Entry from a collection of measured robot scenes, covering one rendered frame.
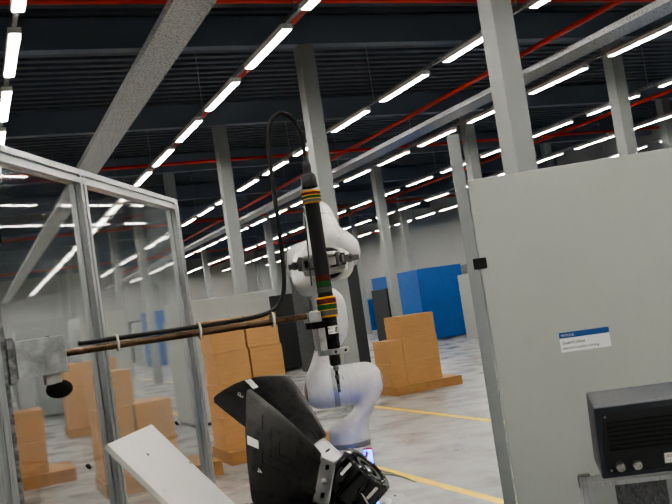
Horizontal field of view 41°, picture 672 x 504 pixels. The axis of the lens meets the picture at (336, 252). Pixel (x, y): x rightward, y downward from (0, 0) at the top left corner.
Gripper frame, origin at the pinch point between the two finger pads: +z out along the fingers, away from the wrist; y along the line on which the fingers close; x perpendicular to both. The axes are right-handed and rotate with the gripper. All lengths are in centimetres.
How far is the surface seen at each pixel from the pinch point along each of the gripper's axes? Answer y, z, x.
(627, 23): -284, -930, 278
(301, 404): 9.1, -2.7, -31.1
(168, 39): 219, -667, 278
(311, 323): 3.1, 4.0, -13.3
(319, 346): 2.2, 3.1, -18.5
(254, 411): 11.4, 32.3, -27.5
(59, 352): 46, 37, -11
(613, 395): -63, -35, -43
